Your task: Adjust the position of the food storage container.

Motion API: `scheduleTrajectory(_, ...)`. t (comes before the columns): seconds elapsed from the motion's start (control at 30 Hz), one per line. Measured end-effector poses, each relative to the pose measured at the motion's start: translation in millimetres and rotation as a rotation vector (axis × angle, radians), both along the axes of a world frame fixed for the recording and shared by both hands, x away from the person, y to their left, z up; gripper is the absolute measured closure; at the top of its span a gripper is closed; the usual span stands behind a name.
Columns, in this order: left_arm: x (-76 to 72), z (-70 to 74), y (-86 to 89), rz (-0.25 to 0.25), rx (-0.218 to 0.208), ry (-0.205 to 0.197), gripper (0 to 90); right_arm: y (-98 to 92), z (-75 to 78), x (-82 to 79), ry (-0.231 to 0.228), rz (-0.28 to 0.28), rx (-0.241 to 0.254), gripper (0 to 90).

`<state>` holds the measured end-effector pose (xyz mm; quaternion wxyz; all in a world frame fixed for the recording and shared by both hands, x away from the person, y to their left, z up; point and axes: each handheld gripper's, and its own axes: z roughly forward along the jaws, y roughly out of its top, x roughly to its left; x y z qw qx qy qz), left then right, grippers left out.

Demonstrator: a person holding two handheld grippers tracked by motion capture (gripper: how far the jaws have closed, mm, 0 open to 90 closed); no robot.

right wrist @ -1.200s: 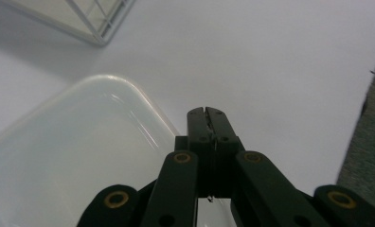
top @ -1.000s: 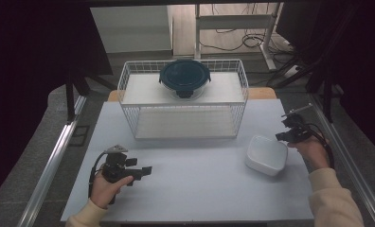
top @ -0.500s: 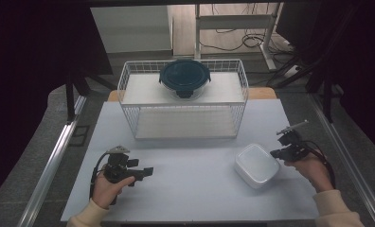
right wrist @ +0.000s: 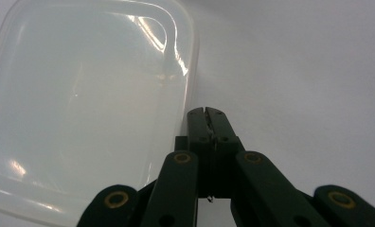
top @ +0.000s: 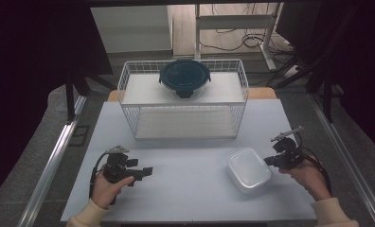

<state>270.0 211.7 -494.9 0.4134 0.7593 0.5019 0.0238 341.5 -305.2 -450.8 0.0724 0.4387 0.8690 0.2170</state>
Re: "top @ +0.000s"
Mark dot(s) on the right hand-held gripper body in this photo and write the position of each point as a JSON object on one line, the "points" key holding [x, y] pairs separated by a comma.
{"points": [[288, 157]]}

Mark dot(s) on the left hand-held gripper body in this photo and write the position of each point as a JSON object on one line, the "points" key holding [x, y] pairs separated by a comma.
{"points": [[116, 167]]}

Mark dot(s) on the white square lidded container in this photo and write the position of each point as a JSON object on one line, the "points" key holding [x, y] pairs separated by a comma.
{"points": [[248, 170]]}

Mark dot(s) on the round glass container blue lid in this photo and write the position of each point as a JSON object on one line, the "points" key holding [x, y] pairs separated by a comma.
{"points": [[184, 75]]}

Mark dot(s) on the person's left hand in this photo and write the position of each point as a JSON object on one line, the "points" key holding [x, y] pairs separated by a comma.
{"points": [[105, 190]]}

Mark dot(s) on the person's right hand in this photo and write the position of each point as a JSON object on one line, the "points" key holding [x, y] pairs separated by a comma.
{"points": [[305, 181]]}

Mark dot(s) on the black metal stand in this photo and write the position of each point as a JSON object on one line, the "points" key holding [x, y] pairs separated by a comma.
{"points": [[326, 94], [70, 97]]}

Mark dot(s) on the dark curtain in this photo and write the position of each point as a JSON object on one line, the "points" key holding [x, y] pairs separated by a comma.
{"points": [[27, 78], [359, 63]]}

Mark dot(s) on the white cabinet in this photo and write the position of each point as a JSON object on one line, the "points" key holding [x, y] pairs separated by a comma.
{"points": [[128, 28]]}

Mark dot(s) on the aluminium rail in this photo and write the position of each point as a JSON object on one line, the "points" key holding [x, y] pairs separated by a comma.
{"points": [[50, 167], [349, 164]]}

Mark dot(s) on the white desk frame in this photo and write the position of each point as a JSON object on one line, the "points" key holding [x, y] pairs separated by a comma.
{"points": [[233, 22]]}

